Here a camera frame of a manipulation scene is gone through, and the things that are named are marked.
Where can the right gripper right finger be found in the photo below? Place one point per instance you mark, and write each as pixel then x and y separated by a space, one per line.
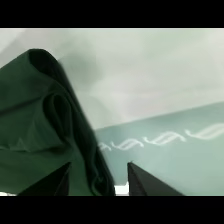
pixel 144 183

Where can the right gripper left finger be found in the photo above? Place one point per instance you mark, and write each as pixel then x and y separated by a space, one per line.
pixel 55 184

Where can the dark green shirt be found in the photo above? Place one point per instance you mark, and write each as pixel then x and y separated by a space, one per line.
pixel 36 116

